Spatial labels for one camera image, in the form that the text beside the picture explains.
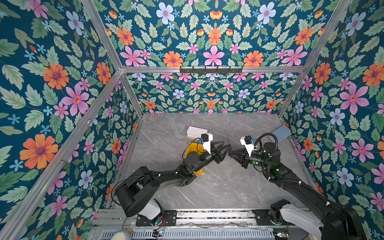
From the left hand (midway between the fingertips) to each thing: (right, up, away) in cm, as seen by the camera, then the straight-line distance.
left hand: (229, 142), depth 68 cm
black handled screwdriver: (+5, -1, +38) cm, 38 cm away
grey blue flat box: (+44, +3, +38) cm, 58 cm away
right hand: (+1, -6, +6) cm, 8 cm away
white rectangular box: (-18, +3, +36) cm, 41 cm away
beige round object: (-49, -42, -2) cm, 65 cm away
